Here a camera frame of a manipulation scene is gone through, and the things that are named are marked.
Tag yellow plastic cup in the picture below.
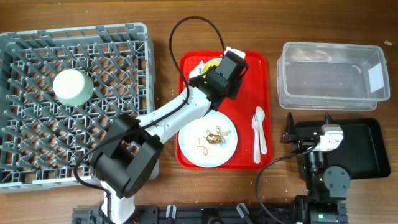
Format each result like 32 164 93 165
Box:
203 60 222 74

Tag light blue bowl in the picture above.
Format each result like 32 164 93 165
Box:
201 58 223 75

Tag light green bowl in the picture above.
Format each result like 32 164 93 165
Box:
52 69 94 106

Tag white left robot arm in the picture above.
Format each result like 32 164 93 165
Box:
90 49 249 223

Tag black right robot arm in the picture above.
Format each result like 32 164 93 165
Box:
280 112 351 224

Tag grey dishwasher rack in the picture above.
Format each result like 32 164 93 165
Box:
1 22 155 193

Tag crumpled white tissue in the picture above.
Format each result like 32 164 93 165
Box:
188 61 205 79

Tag white plastic fork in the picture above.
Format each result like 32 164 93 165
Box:
251 114 261 164

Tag white plastic spoon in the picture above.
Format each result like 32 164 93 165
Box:
256 106 267 154

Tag red plastic tray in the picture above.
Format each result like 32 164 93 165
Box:
175 50 272 170

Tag black plastic tray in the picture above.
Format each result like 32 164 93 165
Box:
295 117 391 180

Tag clear plastic bin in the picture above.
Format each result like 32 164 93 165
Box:
277 42 391 111

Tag food scraps on plate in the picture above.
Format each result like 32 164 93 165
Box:
197 126 231 156

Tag light blue plate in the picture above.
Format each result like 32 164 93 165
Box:
178 111 238 168

